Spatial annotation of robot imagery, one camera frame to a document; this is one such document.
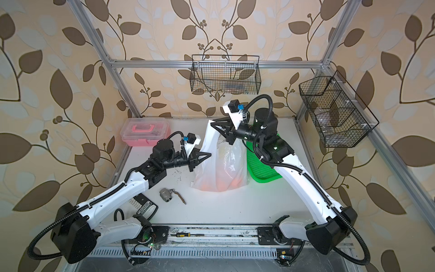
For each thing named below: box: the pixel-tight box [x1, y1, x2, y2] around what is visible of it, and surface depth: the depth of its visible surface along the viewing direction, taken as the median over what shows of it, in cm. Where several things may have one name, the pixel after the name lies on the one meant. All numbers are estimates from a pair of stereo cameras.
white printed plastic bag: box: [190, 120, 249, 193], surface depth 81 cm
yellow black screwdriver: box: [169, 232, 206, 238], surface depth 77 cm
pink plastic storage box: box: [120, 117, 171, 147], surface depth 103 cm
